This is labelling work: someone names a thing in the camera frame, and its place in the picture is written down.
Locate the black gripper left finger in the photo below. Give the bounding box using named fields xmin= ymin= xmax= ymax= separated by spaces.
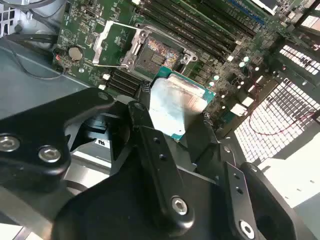
xmin=0 ymin=81 xmax=195 ymax=236

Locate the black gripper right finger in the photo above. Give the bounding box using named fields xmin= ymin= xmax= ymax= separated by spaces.
xmin=179 ymin=113 xmax=257 ymax=240

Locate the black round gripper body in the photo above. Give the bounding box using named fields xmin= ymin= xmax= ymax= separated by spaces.
xmin=53 ymin=162 xmax=297 ymax=240

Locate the metal socket cover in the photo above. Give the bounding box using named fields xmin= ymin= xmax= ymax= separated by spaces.
xmin=92 ymin=20 xmax=144 ymax=69

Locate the silver green CPU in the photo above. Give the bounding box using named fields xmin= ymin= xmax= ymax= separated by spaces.
xmin=147 ymin=66 xmax=216 ymax=143

